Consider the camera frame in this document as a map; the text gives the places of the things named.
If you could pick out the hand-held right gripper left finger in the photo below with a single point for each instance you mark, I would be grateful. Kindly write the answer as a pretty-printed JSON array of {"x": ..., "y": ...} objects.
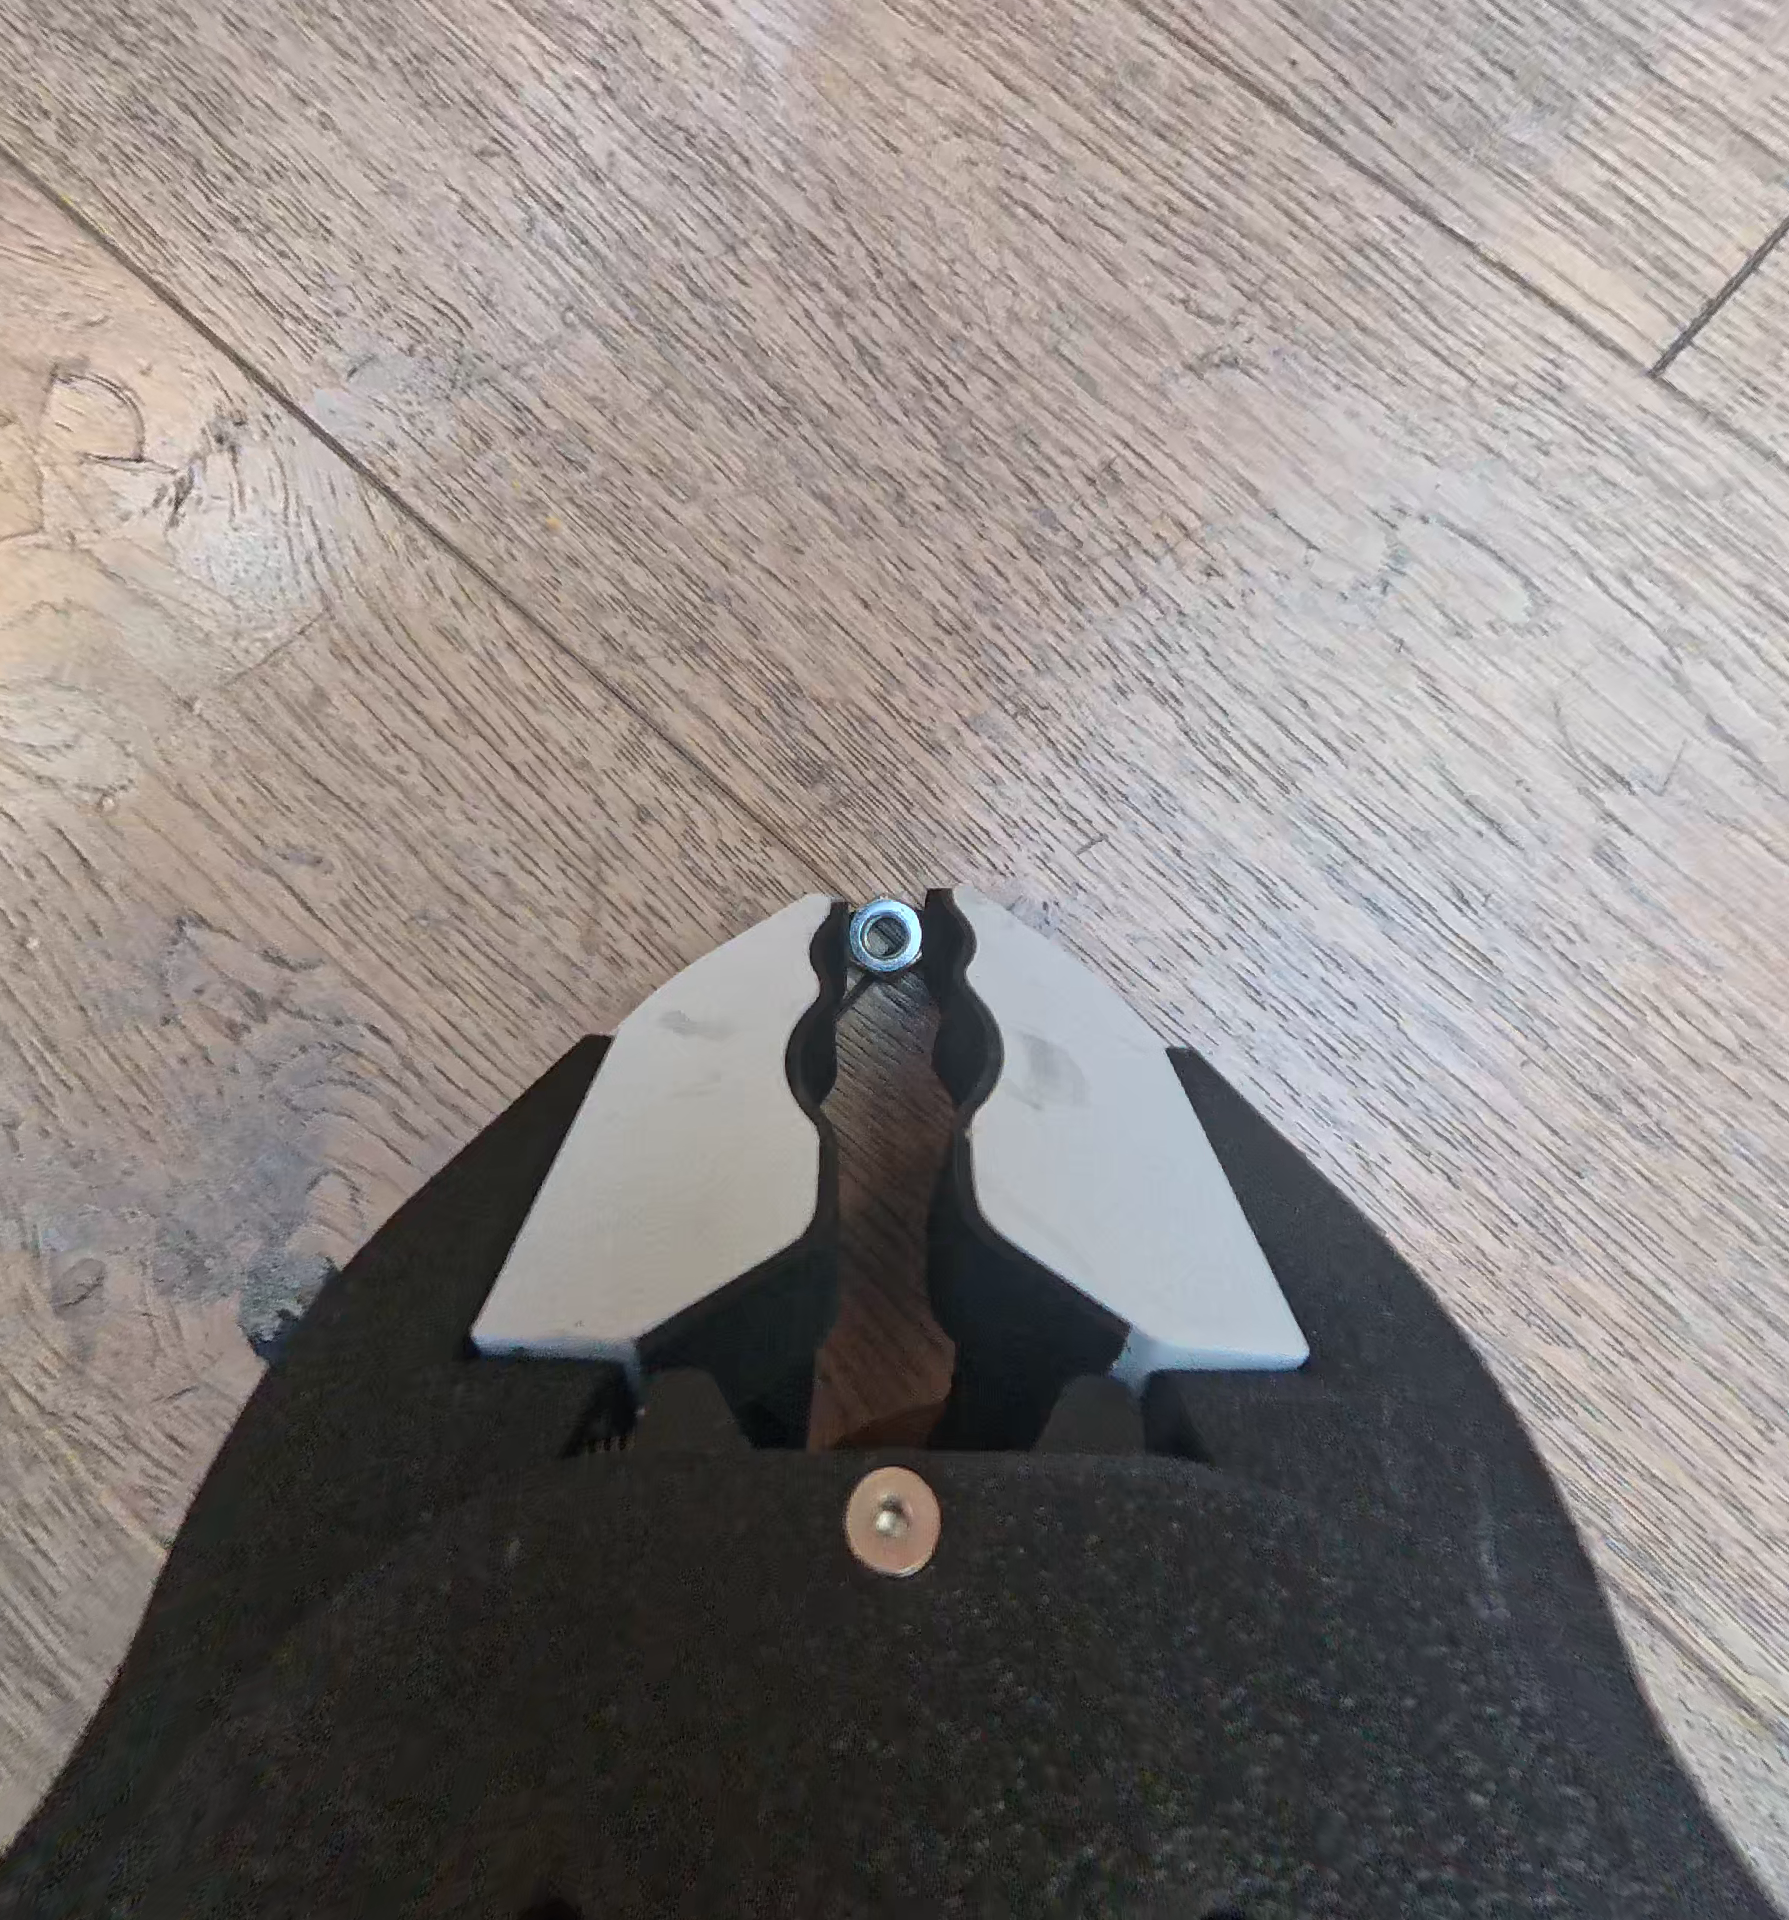
[{"x": 669, "y": 1172}]

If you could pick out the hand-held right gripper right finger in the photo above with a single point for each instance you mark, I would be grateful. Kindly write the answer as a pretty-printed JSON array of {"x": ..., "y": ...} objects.
[{"x": 1120, "y": 1185}]

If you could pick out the small silver metal nut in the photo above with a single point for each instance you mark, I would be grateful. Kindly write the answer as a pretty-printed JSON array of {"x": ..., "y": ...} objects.
[{"x": 857, "y": 934}]

